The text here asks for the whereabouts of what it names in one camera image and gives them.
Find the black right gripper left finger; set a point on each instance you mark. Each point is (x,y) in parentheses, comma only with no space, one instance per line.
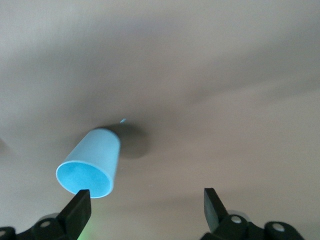
(77,215)

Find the brown table cloth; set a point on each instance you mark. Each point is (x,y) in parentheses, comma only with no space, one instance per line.
(200,75)

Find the blue plastic cup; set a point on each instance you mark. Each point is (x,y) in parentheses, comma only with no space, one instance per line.
(100,150)

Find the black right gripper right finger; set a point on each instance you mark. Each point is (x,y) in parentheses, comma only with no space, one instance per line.
(213,212)

